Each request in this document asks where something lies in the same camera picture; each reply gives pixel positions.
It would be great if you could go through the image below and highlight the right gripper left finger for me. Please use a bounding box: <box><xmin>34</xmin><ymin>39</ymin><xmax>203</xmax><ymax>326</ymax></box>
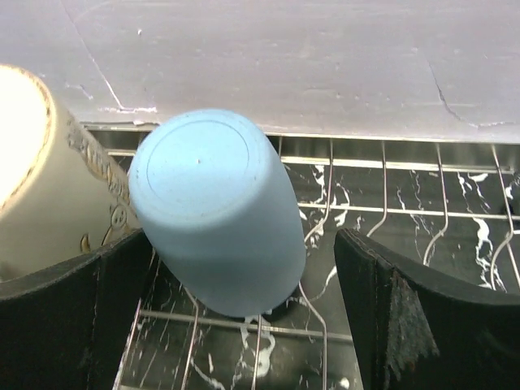
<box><xmin>1</xmin><ymin>230</ymin><xmax>153</xmax><ymax>389</ymax></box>

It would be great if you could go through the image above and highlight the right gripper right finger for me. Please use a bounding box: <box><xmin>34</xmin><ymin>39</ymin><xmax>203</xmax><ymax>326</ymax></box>
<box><xmin>334</xmin><ymin>229</ymin><xmax>519</xmax><ymax>389</ymax></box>

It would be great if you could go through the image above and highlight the cream ceramic mug green inside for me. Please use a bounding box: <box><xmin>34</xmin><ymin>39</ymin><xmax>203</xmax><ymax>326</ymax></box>
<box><xmin>1</xmin><ymin>64</ymin><xmax>139</xmax><ymax>282</ymax></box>

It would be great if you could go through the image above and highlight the light blue plastic cup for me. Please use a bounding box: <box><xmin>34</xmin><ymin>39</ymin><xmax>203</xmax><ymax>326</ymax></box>
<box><xmin>128</xmin><ymin>109</ymin><xmax>306</xmax><ymax>318</ymax></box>

